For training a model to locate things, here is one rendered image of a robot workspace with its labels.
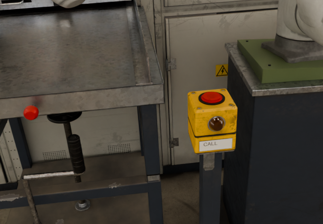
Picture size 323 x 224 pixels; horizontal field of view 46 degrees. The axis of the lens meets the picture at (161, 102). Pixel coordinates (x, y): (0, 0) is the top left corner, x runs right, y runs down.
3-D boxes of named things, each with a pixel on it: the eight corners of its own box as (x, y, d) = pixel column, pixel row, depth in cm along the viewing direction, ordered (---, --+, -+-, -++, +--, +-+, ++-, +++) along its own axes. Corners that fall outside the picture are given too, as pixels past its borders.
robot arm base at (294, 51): (301, 38, 135) (303, 22, 132) (343, 58, 115) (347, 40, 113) (253, 43, 131) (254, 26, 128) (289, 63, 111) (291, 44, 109)
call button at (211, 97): (224, 107, 72) (224, 99, 71) (203, 109, 71) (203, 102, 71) (219, 97, 75) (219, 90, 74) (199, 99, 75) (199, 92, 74)
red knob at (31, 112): (38, 121, 87) (35, 108, 86) (24, 122, 87) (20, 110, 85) (42, 111, 91) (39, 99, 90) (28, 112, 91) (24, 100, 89)
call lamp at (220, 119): (227, 134, 70) (227, 118, 69) (208, 136, 70) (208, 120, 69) (225, 130, 72) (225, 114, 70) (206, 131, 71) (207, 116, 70)
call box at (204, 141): (235, 152, 74) (238, 106, 69) (194, 156, 74) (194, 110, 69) (225, 129, 81) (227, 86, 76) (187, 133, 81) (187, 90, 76)
